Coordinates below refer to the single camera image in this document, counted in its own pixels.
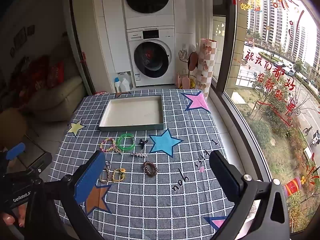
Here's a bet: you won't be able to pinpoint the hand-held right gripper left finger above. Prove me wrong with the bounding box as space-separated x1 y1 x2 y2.
24 150 107 240

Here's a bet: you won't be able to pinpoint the green translucent bangle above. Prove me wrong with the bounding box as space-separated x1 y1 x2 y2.
117 134 137 152

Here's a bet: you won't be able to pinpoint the pink slippers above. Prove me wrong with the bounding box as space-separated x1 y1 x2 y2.
178 72 191 89

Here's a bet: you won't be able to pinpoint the red cushion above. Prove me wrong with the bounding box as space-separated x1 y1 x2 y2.
47 61 65 88

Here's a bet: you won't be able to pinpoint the red lettered window decals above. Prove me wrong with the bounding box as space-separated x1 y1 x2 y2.
243 49 298 128

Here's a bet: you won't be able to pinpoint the red blanket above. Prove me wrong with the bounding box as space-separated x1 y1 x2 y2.
12 55 50 107

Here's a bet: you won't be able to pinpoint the brown coil hair tie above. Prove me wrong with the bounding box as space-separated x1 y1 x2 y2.
143 161 158 177

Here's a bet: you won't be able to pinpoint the white tumble dryer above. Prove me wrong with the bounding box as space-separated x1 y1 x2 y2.
122 0 175 29

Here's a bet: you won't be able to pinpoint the white washing machine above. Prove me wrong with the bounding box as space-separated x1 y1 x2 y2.
126 27 176 88

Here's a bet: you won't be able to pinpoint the shallow green cardboard box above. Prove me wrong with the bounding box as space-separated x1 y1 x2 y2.
99 95 164 132

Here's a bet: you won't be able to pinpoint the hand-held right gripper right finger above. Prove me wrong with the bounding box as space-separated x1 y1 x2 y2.
209 150 292 240

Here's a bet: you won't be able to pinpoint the checked star tablecloth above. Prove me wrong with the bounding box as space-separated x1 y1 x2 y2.
49 89 250 240

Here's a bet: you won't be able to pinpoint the white detergent jug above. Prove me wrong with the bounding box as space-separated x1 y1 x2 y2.
120 78 132 92

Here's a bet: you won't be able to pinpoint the brown round object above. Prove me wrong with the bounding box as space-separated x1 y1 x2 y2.
0 107 28 148

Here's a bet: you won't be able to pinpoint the metal slipper rack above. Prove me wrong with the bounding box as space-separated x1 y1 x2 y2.
177 47 200 90

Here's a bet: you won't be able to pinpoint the pink checkered rolled mat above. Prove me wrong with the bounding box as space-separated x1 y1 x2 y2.
194 38 218 98

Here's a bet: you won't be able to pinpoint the pink yellow beaded bracelet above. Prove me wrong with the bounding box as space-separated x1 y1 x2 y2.
99 138 118 153

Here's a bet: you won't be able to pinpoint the person's left hand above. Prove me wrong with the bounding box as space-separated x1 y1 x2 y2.
0 202 28 228

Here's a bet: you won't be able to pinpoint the cream sofa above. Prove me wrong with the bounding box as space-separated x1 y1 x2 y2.
29 76 87 124

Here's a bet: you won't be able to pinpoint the braided brown hair tie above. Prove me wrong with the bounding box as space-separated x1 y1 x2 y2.
99 162 112 183

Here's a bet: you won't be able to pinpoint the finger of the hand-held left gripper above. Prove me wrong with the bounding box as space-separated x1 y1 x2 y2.
24 152 53 174
5 142 27 161

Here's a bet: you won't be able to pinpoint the white cabinet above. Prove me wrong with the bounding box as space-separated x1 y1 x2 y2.
72 0 213 96

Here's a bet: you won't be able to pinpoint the brown slippers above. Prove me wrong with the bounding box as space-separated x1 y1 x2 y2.
188 52 199 71

